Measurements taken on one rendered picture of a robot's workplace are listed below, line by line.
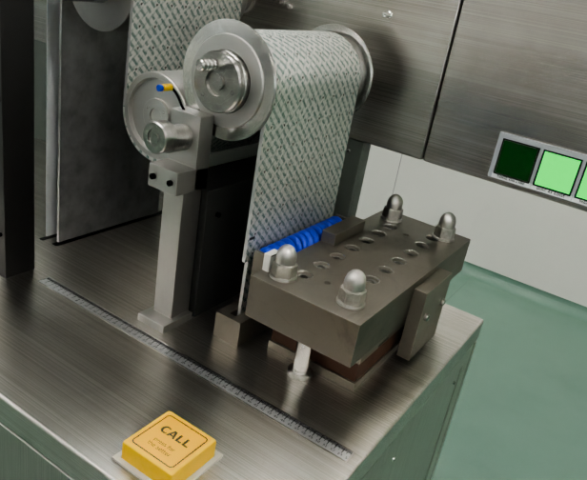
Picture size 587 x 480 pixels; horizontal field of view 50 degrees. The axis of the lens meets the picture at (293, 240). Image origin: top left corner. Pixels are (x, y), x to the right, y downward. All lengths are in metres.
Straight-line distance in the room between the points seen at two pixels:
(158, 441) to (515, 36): 0.72
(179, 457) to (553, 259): 2.98
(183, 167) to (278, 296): 0.21
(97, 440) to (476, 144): 0.68
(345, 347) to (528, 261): 2.82
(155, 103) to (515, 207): 2.76
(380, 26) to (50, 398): 0.73
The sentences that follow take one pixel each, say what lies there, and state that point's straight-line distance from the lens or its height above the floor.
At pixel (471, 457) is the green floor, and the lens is 2.30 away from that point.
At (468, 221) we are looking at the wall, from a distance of 3.57.
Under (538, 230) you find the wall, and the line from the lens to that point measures 3.48.
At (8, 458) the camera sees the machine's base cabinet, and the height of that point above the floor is 0.77.
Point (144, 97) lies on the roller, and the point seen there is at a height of 1.19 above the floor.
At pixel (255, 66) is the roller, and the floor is 1.28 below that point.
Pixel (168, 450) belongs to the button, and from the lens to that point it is 0.69.
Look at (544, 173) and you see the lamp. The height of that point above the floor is 1.18.
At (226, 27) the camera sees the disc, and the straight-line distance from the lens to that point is 0.81.
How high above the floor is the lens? 1.39
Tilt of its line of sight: 23 degrees down
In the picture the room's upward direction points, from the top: 10 degrees clockwise
